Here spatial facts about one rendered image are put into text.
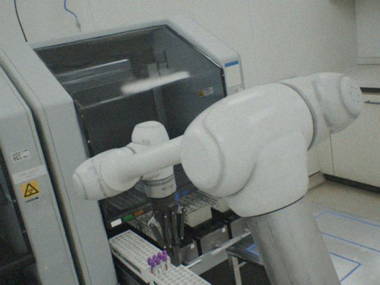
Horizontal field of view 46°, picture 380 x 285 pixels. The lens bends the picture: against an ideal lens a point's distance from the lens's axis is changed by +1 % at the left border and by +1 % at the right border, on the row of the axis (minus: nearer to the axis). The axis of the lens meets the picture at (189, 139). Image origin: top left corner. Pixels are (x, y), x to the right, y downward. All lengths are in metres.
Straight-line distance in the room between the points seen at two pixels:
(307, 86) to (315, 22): 3.15
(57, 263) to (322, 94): 1.12
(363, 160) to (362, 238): 2.16
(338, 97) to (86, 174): 0.63
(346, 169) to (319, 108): 3.16
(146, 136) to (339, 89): 0.60
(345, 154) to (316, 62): 0.79
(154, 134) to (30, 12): 1.56
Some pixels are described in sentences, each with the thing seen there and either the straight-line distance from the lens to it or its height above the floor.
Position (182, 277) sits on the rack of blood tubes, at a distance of 1.43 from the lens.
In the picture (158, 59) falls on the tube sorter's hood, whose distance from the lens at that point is 1.76.
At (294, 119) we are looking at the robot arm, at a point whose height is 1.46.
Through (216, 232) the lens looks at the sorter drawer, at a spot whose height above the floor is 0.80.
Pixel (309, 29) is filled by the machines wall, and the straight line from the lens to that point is 3.82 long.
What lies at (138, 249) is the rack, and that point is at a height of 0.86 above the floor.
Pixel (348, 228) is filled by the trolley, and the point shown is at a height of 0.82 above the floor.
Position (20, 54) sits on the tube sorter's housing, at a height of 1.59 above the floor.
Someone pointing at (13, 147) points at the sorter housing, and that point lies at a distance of 1.45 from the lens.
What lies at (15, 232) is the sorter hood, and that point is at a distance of 1.50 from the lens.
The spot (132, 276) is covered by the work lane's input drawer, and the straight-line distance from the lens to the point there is 1.61.
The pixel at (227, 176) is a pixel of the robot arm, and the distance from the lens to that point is 0.60.
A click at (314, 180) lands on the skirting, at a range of 4.05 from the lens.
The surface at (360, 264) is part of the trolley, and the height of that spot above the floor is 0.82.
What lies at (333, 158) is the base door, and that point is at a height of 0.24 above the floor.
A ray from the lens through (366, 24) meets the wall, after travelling 4.23.
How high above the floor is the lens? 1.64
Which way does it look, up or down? 16 degrees down
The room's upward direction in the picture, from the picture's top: 10 degrees counter-clockwise
